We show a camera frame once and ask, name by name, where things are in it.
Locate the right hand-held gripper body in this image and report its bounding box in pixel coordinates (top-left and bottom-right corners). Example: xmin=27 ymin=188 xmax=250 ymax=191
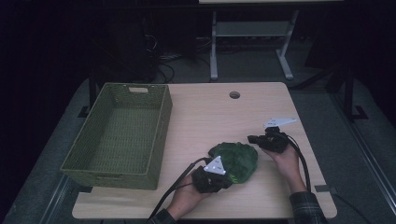
xmin=257 ymin=117 xmax=299 ymax=154

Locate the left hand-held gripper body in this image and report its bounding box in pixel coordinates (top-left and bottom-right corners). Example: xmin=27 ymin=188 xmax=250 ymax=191
xmin=191 ymin=155 xmax=233 ymax=194

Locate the green knitted cloth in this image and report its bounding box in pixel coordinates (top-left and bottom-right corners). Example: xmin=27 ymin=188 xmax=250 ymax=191
xmin=207 ymin=141 xmax=260 ymax=185

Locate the person's left hand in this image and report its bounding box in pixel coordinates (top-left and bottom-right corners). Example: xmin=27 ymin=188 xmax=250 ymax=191
xmin=166 ymin=173 xmax=213 ymax=222

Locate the person's right hand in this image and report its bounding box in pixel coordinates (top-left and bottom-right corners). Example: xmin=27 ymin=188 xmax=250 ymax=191
xmin=261 ymin=143 xmax=308 ymax=194

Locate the grey tape strip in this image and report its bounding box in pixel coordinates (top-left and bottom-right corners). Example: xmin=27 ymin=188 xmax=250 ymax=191
xmin=313 ymin=184 xmax=338 ymax=194

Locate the black metal stand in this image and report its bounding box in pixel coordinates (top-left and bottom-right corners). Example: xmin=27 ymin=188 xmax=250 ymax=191
xmin=325 ymin=63 xmax=370 ymax=123
xmin=77 ymin=69 xmax=98 ymax=119

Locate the green woven basket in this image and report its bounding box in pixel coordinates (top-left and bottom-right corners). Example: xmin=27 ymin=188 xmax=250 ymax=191
xmin=60 ymin=81 xmax=174 ymax=190

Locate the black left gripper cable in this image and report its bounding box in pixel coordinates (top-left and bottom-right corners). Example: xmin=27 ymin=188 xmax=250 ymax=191
xmin=148 ymin=157 xmax=213 ymax=221

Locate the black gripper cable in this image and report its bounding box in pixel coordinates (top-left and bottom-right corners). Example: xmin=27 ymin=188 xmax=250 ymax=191
xmin=278 ymin=132 xmax=313 ymax=193
xmin=148 ymin=157 xmax=213 ymax=221

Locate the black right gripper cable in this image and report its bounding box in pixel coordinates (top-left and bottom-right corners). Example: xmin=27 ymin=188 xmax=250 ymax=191
xmin=278 ymin=132 xmax=313 ymax=193

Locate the metal floor rail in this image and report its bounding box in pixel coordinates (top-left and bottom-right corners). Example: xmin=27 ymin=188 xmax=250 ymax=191
xmin=38 ymin=175 xmax=74 ymax=224
xmin=330 ymin=92 xmax=396 ymax=217

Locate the black floor cable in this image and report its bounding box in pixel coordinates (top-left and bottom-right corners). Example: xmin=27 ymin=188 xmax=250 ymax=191
xmin=333 ymin=192 xmax=372 ymax=224

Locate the white metal table frame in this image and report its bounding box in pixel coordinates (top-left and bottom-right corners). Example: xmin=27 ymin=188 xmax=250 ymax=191
xmin=198 ymin=0 xmax=344 ymax=82

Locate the bundle of floor cables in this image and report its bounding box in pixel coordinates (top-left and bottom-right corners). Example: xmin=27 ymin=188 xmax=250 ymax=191
xmin=146 ymin=32 xmax=213 ymax=84

